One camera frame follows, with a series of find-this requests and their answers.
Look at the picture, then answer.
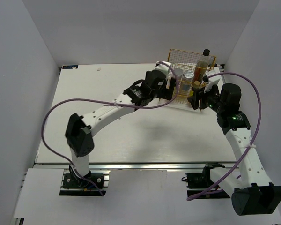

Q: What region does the blue label spice jar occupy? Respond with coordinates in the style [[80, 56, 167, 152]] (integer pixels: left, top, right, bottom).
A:
[[180, 70, 194, 91], [173, 68, 184, 95]]

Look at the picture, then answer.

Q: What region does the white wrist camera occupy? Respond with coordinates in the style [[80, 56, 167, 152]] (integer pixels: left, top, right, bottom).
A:
[[202, 70, 220, 93], [155, 61, 171, 76]]

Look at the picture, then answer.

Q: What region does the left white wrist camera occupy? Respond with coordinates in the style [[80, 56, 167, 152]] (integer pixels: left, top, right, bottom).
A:
[[155, 61, 171, 76]]

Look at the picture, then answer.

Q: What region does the yellow wire basket rack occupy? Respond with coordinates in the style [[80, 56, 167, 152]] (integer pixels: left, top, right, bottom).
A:
[[167, 49, 216, 111]]

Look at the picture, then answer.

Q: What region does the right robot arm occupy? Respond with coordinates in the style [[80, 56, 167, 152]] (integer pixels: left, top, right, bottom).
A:
[[188, 83, 281, 216]]

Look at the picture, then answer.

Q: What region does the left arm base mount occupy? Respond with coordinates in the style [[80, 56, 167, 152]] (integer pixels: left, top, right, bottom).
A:
[[59, 167, 109, 197]]

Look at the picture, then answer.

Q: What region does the soy sauce bottle red label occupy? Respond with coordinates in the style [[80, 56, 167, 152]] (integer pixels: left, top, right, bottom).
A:
[[192, 49, 210, 84]]

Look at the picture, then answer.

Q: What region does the blue table sticker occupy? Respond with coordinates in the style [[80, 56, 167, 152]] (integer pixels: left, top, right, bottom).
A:
[[62, 65, 78, 69]]

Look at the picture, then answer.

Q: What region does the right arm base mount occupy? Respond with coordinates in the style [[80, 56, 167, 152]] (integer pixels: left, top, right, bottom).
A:
[[181, 163, 230, 199]]

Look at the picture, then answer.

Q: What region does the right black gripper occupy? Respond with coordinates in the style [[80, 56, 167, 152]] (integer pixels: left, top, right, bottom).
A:
[[187, 82, 225, 113]]

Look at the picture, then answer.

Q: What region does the aluminium table frame rail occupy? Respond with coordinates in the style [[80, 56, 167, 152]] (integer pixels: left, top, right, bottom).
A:
[[35, 161, 241, 172]]

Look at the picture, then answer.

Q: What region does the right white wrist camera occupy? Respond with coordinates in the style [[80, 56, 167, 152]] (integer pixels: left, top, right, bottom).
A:
[[202, 70, 220, 93]]

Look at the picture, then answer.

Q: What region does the small yellow bottle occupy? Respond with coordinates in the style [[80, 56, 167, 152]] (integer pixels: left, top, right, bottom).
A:
[[191, 81, 200, 96]]

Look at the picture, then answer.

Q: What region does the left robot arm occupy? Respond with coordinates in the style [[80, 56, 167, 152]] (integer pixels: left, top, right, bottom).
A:
[[65, 69, 176, 188]]

